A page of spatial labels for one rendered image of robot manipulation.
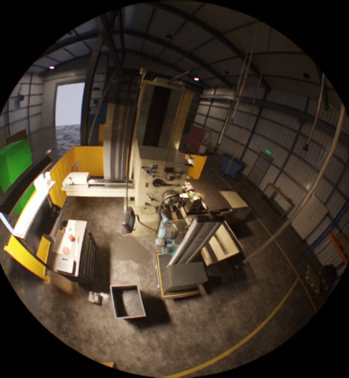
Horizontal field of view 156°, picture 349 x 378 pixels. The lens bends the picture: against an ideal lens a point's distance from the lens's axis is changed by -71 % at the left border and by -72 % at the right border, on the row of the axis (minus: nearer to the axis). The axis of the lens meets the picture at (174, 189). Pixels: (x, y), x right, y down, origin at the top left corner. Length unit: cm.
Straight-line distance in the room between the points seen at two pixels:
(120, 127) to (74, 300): 318
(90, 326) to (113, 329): 40
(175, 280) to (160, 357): 168
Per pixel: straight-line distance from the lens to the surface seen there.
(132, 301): 232
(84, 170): 478
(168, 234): 146
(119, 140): 231
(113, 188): 232
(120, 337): 271
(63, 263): 190
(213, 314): 300
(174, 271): 193
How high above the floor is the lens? 262
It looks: 34 degrees down
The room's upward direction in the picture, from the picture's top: 17 degrees clockwise
